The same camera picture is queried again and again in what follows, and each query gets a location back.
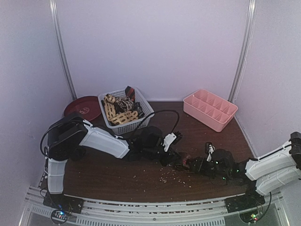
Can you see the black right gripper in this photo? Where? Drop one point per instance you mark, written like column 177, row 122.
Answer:
column 200, row 165

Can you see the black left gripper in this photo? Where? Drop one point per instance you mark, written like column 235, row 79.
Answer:
column 170, row 158

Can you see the dark brown red patterned tie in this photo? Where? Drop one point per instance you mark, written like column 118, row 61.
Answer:
column 185, row 160

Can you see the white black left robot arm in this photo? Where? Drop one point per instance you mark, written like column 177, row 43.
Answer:
column 66, row 139

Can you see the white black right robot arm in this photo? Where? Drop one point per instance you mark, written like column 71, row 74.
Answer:
column 262, row 174

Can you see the grey plastic mesh basket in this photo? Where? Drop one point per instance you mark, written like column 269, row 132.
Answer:
column 141, row 104

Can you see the yellow insect patterned tie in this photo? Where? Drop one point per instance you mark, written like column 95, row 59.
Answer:
column 114, row 116

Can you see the brown cream patterned tie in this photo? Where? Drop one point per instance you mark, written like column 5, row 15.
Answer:
column 123, row 104

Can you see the red black striped tie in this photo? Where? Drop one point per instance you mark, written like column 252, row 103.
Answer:
column 130, row 93

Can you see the pink divided organizer box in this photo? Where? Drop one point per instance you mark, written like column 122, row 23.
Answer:
column 210, row 109

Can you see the dark red round plate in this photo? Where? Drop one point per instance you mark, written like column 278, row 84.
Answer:
column 87, row 106

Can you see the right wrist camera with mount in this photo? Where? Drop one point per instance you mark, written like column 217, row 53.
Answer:
column 209, row 149

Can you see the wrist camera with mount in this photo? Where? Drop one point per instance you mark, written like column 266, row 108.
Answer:
column 209, row 149
column 171, row 139

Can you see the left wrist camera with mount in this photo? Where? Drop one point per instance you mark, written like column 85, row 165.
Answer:
column 171, row 139

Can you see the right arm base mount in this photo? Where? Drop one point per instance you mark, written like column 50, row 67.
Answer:
column 251, row 204

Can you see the front aluminium rail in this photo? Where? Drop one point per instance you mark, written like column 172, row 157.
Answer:
column 93, row 212

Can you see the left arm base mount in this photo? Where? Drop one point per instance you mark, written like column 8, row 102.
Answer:
column 63, row 206

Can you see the right aluminium frame post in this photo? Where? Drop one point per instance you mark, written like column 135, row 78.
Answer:
column 244, row 50

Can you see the aluminium frame post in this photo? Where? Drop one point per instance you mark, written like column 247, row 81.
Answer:
column 62, row 54
column 244, row 50

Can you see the left aluminium frame post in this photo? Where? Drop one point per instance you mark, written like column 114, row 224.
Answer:
column 62, row 54

